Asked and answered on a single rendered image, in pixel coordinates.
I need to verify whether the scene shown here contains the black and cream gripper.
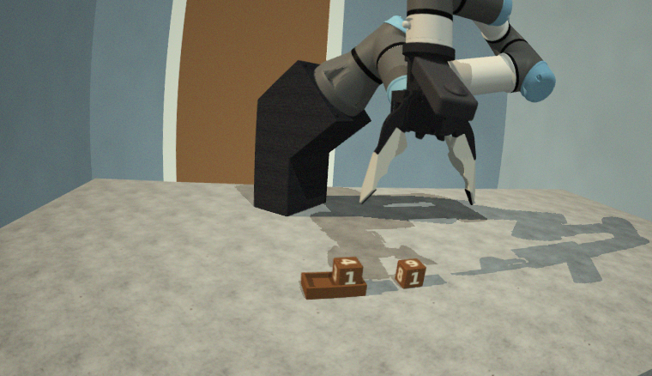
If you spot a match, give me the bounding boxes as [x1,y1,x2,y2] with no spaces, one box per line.
[359,42,476,205]

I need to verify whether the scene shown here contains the brown cube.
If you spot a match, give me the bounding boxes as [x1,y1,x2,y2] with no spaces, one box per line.
[395,258,426,288]
[332,257,363,286]

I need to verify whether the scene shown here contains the brown wooden tray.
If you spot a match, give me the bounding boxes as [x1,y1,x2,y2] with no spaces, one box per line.
[301,271,367,300]

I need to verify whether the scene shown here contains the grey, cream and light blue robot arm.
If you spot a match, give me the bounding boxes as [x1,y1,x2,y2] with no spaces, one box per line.
[314,0,556,121]

